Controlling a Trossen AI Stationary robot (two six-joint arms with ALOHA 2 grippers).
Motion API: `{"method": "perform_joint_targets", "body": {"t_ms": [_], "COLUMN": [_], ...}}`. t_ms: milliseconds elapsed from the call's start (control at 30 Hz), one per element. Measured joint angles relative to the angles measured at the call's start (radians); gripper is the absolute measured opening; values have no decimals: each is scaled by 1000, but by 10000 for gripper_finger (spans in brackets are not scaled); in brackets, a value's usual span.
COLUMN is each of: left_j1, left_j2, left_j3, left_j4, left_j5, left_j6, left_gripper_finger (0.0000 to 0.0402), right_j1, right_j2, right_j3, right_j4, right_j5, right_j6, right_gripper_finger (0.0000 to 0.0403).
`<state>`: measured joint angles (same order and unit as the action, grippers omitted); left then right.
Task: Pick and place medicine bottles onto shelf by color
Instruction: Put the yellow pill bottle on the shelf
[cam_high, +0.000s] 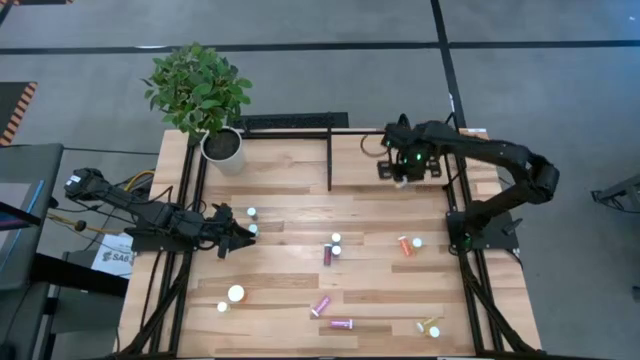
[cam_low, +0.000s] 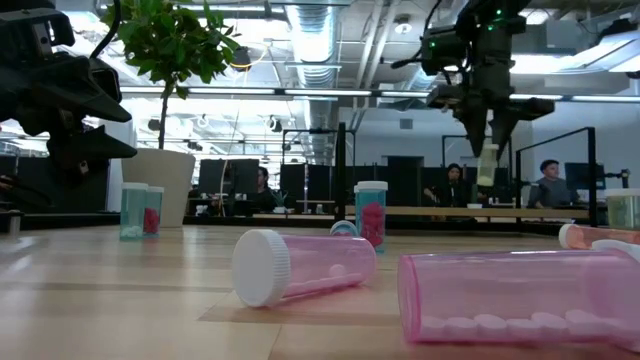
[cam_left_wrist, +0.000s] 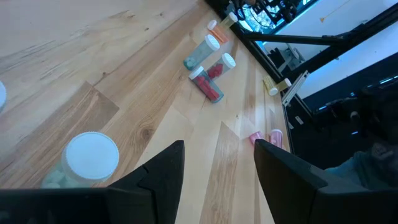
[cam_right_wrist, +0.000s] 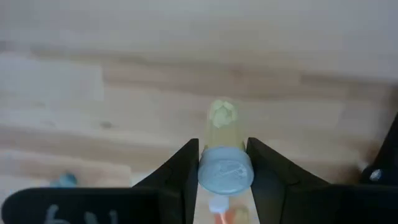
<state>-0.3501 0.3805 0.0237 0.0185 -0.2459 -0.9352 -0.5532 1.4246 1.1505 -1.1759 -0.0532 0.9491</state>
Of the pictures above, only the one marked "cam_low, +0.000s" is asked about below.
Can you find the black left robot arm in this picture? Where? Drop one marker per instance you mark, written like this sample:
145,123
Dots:
30,25

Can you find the black computer monitor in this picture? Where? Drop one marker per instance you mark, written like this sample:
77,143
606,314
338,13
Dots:
240,175
582,175

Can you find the black ceiling spotlight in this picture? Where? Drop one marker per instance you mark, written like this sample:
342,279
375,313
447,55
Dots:
241,57

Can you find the teal bottle with red pills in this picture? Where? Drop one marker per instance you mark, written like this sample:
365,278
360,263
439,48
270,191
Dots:
155,215

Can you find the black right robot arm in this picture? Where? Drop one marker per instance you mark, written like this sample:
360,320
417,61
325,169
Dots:
492,15

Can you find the blue bottle with red pills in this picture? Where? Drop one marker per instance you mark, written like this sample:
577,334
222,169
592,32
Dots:
372,220

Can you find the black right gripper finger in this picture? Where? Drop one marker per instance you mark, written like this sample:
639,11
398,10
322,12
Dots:
502,132
475,130

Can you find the wooden shelf board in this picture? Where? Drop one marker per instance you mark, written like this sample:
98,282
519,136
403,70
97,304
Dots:
425,212

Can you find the small silver cylinder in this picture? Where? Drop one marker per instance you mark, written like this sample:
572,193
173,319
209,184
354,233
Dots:
15,222

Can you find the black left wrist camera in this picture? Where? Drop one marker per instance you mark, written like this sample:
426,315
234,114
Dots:
105,80

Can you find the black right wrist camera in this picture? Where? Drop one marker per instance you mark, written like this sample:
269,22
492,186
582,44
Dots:
442,50

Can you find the white round ceiling sensor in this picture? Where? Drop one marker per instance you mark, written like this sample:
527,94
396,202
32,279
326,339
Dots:
403,27

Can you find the silver ventilation duct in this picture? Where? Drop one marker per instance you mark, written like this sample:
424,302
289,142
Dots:
312,40

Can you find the person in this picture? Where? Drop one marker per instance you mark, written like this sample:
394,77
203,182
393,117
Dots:
452,187
552,190
262,192

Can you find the small white bowl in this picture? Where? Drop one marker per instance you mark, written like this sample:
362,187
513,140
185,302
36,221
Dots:
475,205

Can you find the orange medicine bottle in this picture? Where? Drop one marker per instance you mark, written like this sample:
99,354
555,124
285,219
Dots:
585,237

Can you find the yellow medicine bottle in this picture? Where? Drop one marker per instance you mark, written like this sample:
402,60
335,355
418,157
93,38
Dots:
487,170
622,210

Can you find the pink medicine bottle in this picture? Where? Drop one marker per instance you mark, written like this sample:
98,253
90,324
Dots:
325,265
500,290

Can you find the green leafy potted tree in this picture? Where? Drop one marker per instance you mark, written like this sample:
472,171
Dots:
170,40

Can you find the magenta tube centre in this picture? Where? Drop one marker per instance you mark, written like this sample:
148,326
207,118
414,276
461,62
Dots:
344,227

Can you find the long white light strip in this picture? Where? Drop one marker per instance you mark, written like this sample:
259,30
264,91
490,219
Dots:
325,92

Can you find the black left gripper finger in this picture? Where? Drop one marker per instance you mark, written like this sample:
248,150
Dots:
90,147
85,97

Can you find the teal bottle with white pills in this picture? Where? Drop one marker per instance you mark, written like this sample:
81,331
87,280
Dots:
132,210

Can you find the grey wall vent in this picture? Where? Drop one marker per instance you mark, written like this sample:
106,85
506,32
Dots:
406,124

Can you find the black background rig frame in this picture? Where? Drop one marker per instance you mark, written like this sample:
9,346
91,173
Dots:
452,136
310,131

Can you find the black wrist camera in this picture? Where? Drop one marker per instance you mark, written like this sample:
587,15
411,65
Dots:
442,50
105,80

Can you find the small green succulent plant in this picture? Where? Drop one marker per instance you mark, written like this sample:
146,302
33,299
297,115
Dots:
280,200

